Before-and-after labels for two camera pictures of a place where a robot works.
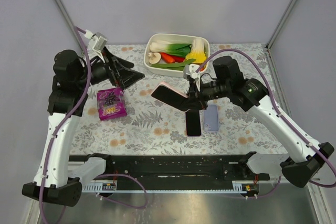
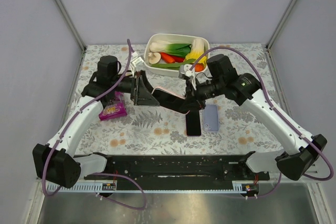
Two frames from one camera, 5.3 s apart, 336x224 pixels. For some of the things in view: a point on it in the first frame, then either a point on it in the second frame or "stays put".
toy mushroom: (154, 57) stays put
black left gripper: (113, 69) to (134, 91)
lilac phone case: (210, 118) stays put
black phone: (193, 123) stays put
